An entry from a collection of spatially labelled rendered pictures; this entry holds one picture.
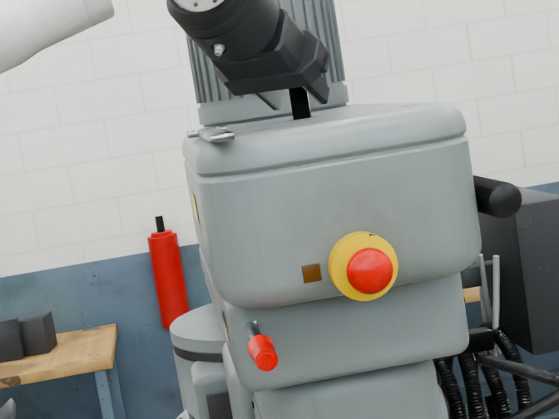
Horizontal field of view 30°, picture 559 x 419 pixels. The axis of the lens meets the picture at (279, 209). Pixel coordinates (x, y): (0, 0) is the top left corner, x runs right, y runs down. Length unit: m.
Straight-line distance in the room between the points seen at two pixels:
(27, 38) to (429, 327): 0.48
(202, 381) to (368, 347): 0.54
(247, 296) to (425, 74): 4.62
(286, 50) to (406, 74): 4.47
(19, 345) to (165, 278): 0.81
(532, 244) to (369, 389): 0.42
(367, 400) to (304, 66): 0.35
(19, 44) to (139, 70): 4.43
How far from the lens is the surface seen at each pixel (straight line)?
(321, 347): 1.05
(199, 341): 1.64
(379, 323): 1.05
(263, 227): 0.92
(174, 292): 5.26
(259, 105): 1.29
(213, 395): 1.56
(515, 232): 1.43
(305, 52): 1.06
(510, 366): 1.20
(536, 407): 1.06
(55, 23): 0.92
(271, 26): 1.02
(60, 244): 5.39
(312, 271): 0.93
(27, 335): 4.98
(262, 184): 0.92
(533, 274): 1.44
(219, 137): 0.86
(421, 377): 1.12
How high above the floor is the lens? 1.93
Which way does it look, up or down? 7 degrees down
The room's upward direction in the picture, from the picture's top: 9 degrees counter-clockwise
